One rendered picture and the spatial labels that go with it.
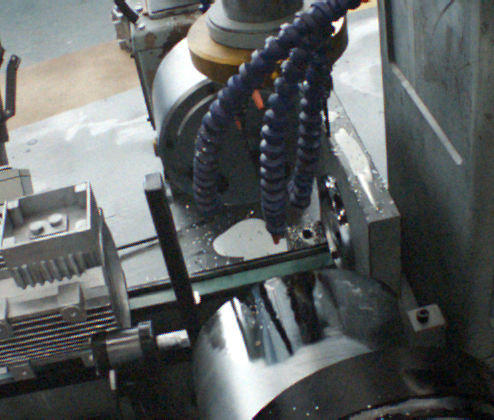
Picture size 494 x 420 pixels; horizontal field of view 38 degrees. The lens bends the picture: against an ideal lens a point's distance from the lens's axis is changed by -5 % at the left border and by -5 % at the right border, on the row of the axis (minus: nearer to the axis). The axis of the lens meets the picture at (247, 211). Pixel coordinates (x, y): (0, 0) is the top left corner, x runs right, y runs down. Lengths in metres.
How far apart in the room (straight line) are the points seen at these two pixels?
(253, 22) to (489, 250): 0.38
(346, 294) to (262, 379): 0.13
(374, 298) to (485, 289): 0.22
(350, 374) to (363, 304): 0.33
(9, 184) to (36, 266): 0.27
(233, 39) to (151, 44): 0.53
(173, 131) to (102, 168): 0.51
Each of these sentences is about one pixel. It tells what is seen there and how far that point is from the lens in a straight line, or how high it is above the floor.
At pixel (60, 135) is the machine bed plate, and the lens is 1.79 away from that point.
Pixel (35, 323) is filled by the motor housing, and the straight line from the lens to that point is 0.97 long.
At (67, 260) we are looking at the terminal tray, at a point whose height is 1.10.
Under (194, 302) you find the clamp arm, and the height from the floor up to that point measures 1.08.
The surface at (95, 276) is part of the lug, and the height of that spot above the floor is 1.08.
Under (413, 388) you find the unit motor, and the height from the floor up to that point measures 1.37.
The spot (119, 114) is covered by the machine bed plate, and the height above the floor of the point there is 0.80.
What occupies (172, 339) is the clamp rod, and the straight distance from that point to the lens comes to 0.91.
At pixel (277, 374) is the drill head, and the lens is 0.68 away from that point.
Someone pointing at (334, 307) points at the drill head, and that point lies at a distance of 0.72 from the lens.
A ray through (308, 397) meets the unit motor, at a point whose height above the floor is 1.36.
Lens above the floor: 1.70
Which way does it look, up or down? 39 degrees down
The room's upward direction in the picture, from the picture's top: 11 degrees counter-clockwise
